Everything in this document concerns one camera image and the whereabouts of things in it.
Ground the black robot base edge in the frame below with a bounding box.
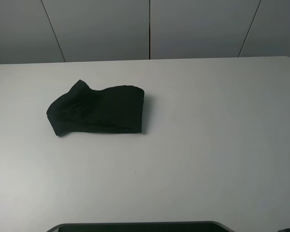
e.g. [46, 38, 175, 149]
[49, 221, 231, 232]

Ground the black printed t-shirt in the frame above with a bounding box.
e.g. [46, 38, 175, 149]
[46, 80, 145, 137]

